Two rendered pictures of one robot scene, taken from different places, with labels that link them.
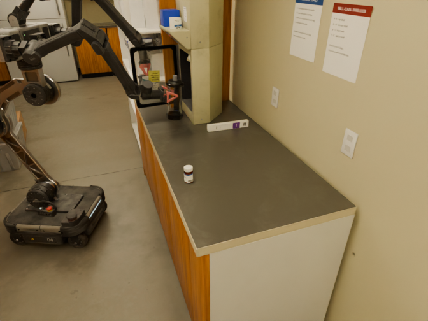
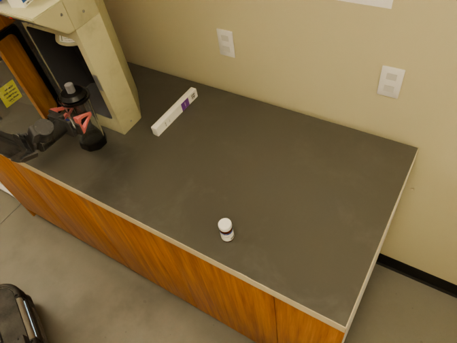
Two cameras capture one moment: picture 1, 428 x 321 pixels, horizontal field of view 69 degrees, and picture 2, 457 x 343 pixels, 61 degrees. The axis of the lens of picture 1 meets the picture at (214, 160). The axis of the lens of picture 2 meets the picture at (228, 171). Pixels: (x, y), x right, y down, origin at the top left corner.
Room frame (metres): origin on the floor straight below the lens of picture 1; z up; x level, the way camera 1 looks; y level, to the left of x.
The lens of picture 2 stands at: (0.65, 0.40, 2.02)
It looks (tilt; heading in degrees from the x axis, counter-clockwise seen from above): 50 degrees down; 329
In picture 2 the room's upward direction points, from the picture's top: 11 degrees counter-clockwise
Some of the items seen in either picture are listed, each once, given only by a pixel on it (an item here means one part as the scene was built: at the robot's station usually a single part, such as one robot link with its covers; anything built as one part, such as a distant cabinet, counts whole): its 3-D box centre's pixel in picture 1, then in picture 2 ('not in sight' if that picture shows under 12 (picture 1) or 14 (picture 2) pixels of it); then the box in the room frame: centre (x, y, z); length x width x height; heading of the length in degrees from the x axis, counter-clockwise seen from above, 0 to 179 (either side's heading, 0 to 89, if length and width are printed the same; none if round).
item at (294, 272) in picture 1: (205, 186); (166, 194); (1.87, 0.06, 0.45); 2.05 x 0.67 x 0.90; 20
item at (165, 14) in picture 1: (169, 17); not in sight; (2.08, 0.27, 1.56); 0.10 x 0.10 x 0.09; 20
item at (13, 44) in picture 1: (14, 48); not in sight; (1.67, 1.02, 1.45); 0.09 x 0.08 x 0.12; 176
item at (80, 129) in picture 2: (169, 95); (78, 119); (1.81, 0.27, 1.15); 0.09 x 0.07 x 0.07; 112
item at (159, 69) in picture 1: (155, 76); (13, 93); (2.09, 0.39, 1.19); 0.30 x 0.01 x 0.40; 114
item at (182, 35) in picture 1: (174, 36); (21, 15); (2.00, 0.24, 1.46); 0.32 x 0.12 x 0.10; 20
